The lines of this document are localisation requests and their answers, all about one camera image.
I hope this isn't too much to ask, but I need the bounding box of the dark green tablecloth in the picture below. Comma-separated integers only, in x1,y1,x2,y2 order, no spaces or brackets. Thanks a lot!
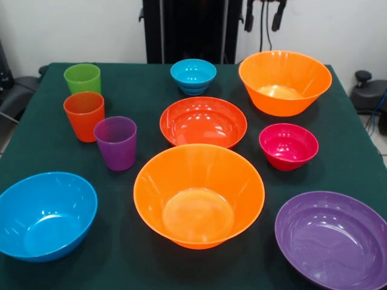
0,62,387,290

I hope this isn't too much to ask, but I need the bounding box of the large blue bowl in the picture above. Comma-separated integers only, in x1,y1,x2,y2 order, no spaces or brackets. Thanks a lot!
0,172,99,263

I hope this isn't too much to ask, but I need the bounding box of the large orange bowl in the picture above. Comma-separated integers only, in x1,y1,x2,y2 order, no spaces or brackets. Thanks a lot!
238,50,333,117
133,143,266,250

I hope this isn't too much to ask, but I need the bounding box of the black cable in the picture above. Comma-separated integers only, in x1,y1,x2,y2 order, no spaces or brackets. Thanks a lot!
258,0,275,53

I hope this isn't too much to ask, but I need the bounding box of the blue cable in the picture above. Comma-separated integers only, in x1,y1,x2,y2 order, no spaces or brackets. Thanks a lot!
365,90,387,137

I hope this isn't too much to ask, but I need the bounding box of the pink bowl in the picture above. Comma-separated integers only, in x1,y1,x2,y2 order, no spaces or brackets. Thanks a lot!
258,123,319,172

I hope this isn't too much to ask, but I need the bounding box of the black pedestal leg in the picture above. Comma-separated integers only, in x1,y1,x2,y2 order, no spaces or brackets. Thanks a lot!
350,70,387,114
0,39,50,121

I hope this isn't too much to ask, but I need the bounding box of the red-orange bowl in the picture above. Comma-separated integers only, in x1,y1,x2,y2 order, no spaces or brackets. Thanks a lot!
159,96,248,150

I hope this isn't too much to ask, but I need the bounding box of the purple bowl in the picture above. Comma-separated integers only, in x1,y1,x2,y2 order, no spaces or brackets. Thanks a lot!
274,190,387,290

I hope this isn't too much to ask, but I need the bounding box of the purple cup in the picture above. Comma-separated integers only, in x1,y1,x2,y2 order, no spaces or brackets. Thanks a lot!
93,116,138,172

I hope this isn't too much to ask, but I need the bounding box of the orange cup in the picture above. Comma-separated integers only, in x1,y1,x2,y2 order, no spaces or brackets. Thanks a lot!
63,91,105,143

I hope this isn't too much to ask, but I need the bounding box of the small blue bowl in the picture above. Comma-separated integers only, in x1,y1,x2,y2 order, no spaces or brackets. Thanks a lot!
169,59,218,96

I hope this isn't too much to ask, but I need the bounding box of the green cup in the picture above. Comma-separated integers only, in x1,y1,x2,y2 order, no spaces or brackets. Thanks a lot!
63,63,102,95

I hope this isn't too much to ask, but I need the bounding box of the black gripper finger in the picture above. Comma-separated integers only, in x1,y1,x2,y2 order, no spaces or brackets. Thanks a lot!
245,0,255,33
272,0,287,32

